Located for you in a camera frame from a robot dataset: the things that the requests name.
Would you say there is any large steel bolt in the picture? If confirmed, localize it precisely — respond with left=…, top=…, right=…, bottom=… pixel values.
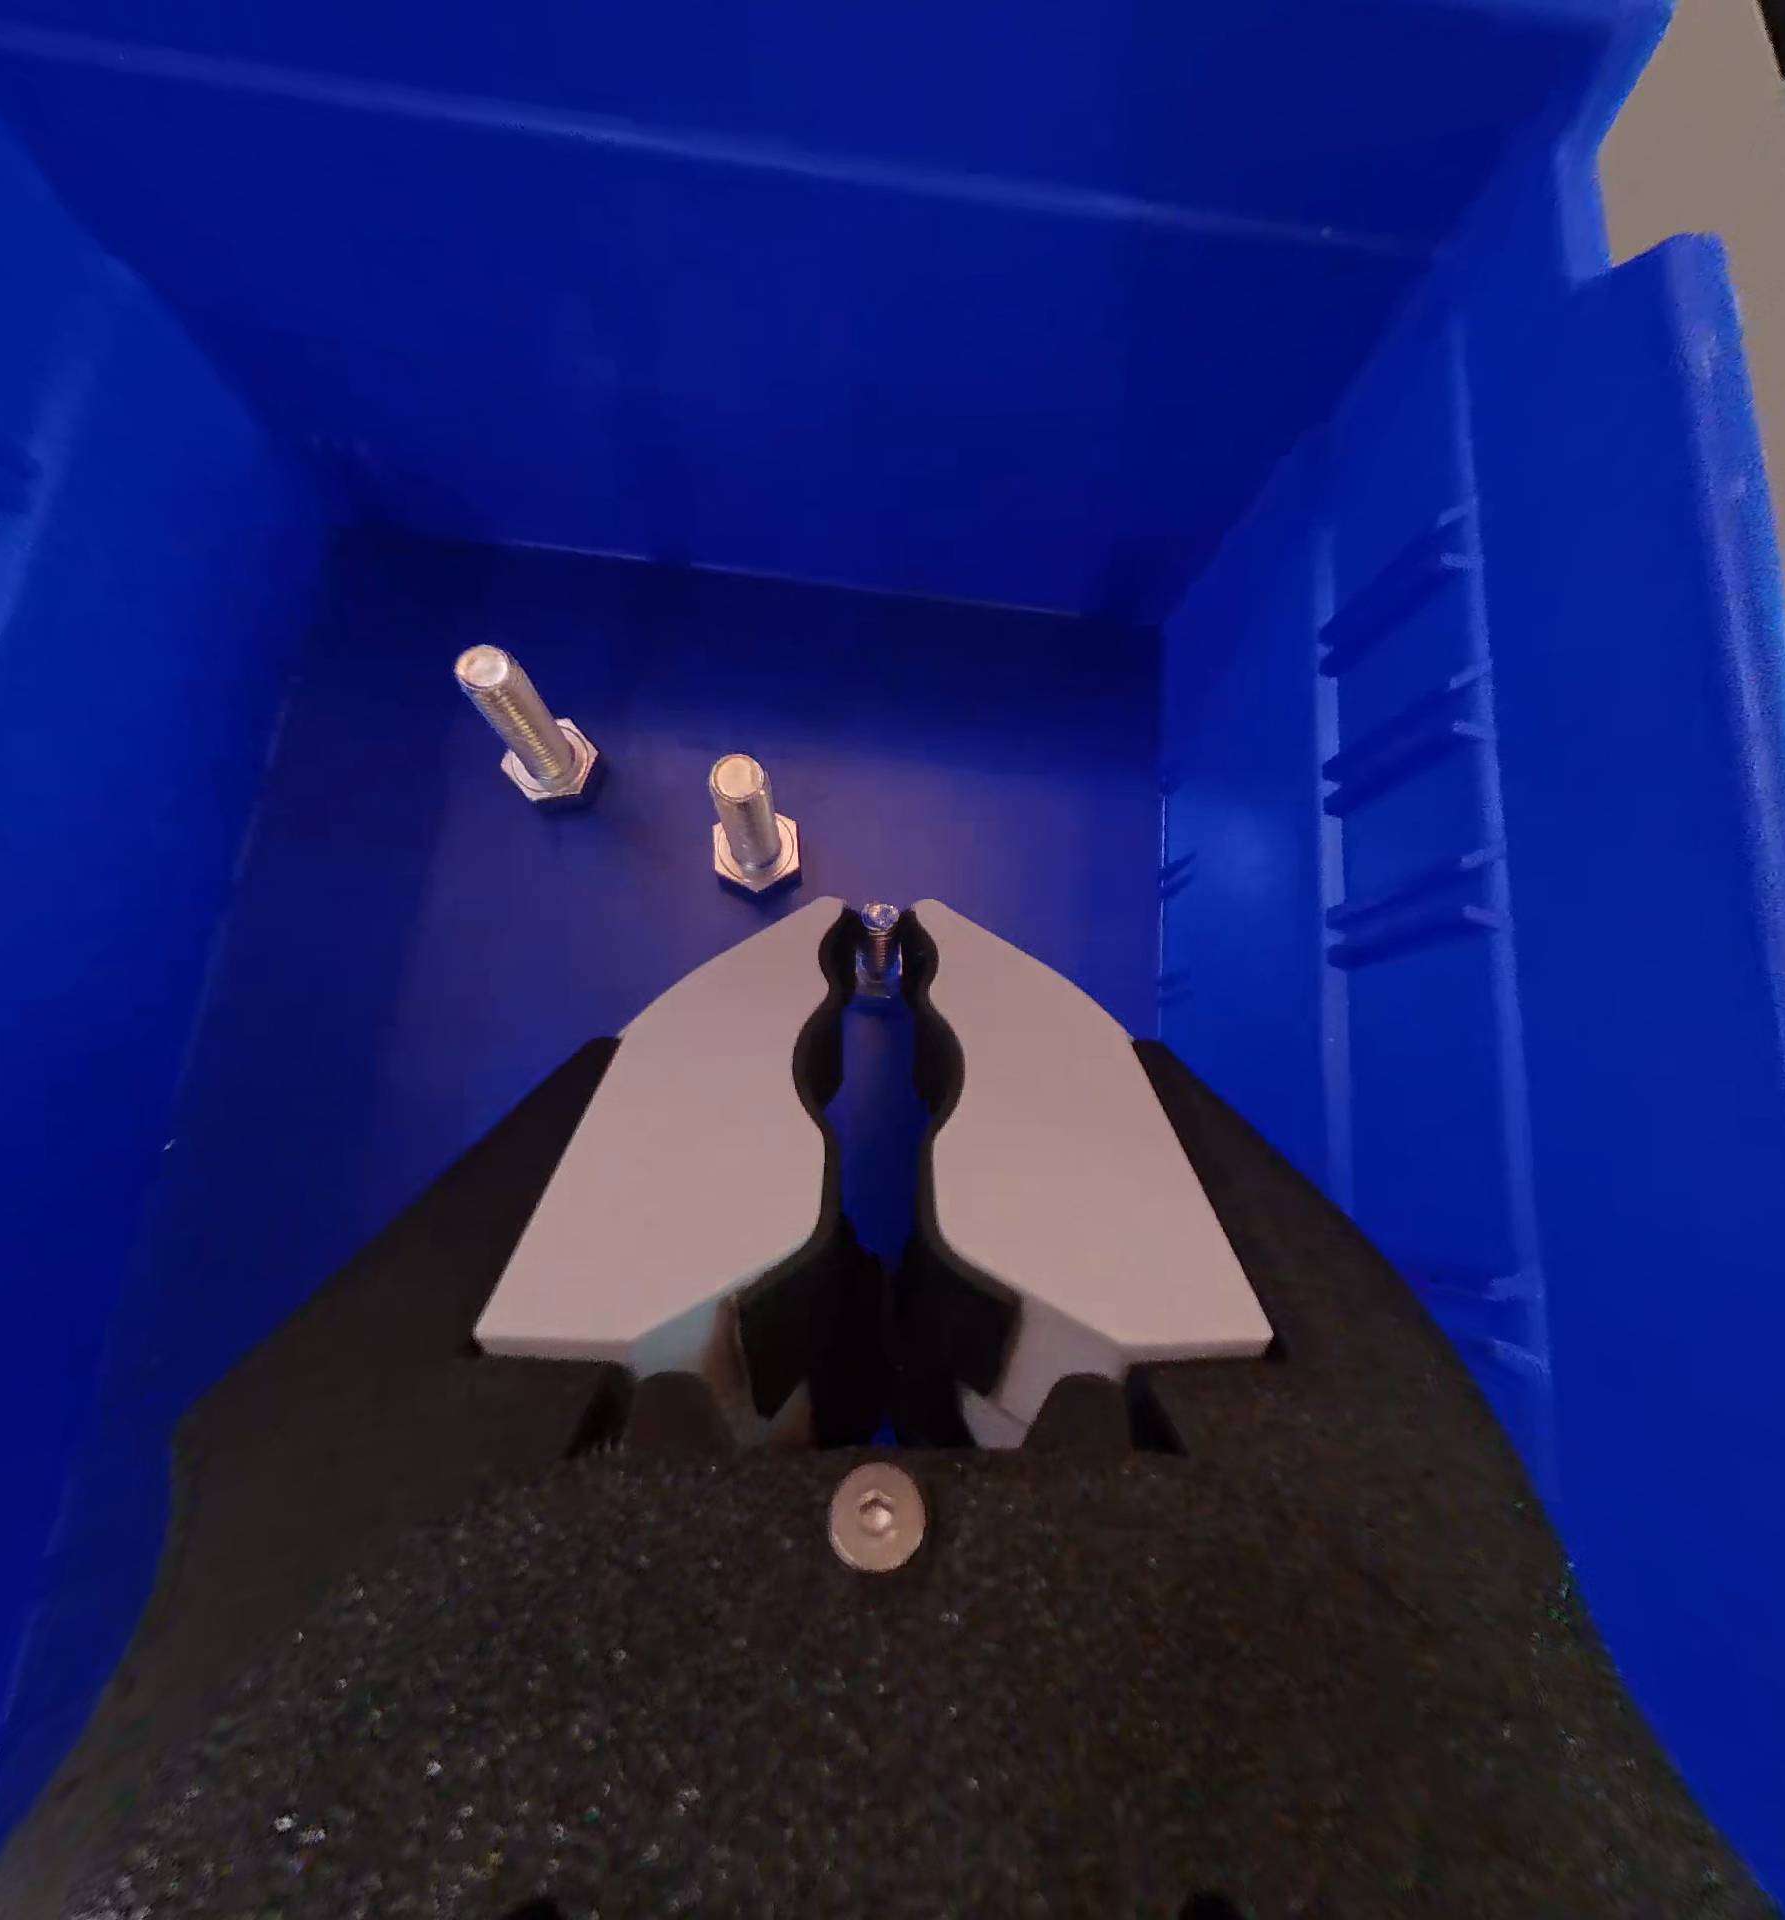
left=709, top=753, right=806, bottom=902
left=454, top=642, right=607, bottom=819

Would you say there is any blue plastic bin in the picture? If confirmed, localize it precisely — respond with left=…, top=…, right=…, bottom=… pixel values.
left=0, top=0, right=1785, bottom=1920

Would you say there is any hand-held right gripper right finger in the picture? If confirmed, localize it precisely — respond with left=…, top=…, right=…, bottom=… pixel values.
left=908, top=897, right=1273, bottom=1446

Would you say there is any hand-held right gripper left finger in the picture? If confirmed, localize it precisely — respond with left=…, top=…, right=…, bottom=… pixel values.
left=476, top=897, right=851, bottom=1419

